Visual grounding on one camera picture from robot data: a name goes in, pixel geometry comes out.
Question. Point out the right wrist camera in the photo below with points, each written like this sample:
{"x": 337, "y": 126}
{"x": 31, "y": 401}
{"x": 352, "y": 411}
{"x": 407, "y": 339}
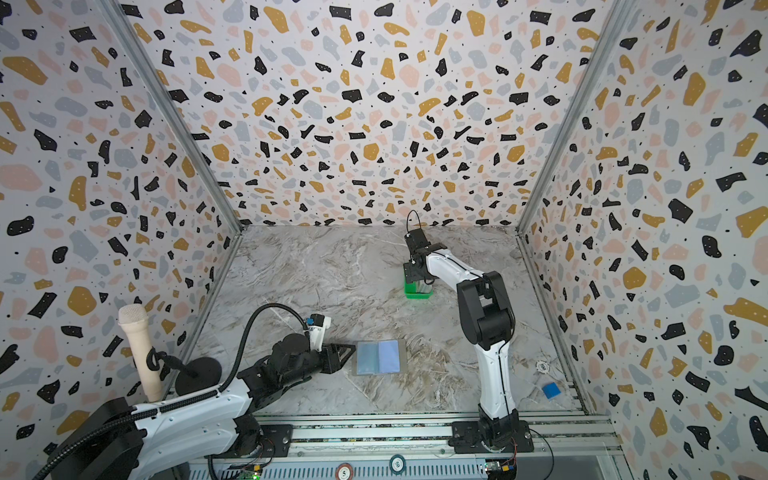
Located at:
{"x": 416, "y": 240}

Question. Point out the green round marker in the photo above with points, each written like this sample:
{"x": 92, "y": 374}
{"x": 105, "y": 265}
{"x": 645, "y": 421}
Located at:
{"x": 397, "y": 464}

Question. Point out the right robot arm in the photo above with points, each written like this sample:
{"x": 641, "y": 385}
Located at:
{"x": 486, "y": 316}

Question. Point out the red round marker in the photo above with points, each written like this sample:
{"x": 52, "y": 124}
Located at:
{"x": 344, "y": 472}

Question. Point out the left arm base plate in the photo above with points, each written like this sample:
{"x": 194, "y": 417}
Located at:
{"x": 264, "y": 441}

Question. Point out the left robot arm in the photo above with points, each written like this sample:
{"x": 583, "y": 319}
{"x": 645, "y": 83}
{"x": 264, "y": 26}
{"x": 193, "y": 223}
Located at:
{"x": 120, "y": 441}

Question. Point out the teal credit card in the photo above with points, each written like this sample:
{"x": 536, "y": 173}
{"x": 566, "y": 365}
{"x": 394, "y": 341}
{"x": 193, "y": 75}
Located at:
{"x": 367, "y": 362}

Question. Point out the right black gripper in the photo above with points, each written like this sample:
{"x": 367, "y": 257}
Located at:
{"x": 417, "y": 274}

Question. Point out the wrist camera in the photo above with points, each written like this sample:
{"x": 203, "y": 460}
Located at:
{"x": 317, "y": 324}
{"x": 416, "y": 240}

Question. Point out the green card tray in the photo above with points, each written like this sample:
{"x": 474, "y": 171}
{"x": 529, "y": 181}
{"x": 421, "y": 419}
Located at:
{"x": 418, "y": 290}

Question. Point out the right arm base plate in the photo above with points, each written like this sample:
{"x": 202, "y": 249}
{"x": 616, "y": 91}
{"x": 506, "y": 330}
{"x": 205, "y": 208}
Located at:
{"x": 471, "y": 437}

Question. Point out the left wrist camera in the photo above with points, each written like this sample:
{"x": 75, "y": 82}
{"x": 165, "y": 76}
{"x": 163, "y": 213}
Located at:
{"x": 317, "y": 324}

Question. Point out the blue credit card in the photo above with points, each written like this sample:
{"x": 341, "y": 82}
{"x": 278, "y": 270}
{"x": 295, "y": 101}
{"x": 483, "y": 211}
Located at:
{"x": 389, "y": 357}

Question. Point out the beige microphone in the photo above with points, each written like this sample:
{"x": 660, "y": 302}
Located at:
{"x": 134, "y": 321}

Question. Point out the blue tape piece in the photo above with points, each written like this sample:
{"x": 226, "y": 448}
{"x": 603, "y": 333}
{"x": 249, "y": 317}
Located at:
{"x": 551, "y": 390}

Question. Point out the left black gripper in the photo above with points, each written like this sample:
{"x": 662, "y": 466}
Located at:
{"x": 337, "y": 362}

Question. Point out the aluminium mounting rail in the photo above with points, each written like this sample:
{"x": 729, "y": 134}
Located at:
{"x": 567, "y": 445}

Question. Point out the black microphone stand base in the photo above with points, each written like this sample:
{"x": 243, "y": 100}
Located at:
{"x": 198, "y": 374}

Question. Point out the grey card holder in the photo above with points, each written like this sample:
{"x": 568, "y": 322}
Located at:
{"x": 402, "y": 357}

